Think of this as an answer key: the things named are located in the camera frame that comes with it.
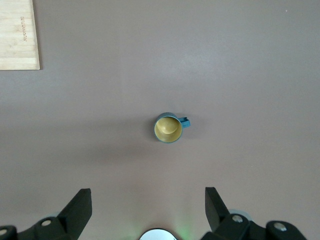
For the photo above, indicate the bamboo cutting board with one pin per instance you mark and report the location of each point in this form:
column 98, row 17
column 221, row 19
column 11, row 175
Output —
column 17, row 37

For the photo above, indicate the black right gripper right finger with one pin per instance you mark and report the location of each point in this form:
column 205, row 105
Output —
column 217, row 215

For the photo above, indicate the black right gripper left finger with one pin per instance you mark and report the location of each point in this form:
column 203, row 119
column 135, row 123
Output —
column 72, row 215

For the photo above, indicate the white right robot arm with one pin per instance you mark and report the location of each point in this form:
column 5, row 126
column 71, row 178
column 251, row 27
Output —
column 157, row 236

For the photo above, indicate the teal cup yellow inside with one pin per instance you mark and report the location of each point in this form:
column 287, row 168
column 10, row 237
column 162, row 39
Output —
column 167, row 130

